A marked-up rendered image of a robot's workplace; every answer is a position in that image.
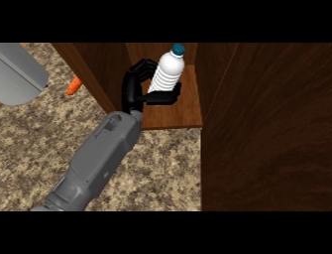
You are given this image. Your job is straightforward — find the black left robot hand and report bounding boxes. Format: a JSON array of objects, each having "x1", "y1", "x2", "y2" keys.
[{"x1": 120, "y1": 58, "x2": 183, "y2": 115}]

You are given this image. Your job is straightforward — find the white water bottle teal cap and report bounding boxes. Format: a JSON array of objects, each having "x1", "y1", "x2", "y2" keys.
[{"x1": 146, "y1": 43, "x2": 188, "y2": 94}]

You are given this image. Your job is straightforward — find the brown wooden cabinet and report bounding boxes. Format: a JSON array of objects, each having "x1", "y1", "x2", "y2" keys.
[{"x1": 50, "y1": 43, "x2": 239, "y2": 131}]

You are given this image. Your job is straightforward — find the dark brown cabinet door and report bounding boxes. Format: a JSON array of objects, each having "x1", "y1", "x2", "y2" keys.
[{"x1": 201, "y1": 43, "x2": 332, "y2": 212}]

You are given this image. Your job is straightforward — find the orange carrot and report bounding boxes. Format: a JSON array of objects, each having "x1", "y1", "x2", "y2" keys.
[{"x1": 65, "y1": 75, "x2": 83, "y2": 96}]

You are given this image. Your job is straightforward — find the grey rounded appliance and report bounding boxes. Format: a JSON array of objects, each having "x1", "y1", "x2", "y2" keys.
[{"x1": 0, "y1": 43, "x2": 52, "y2": 106}]

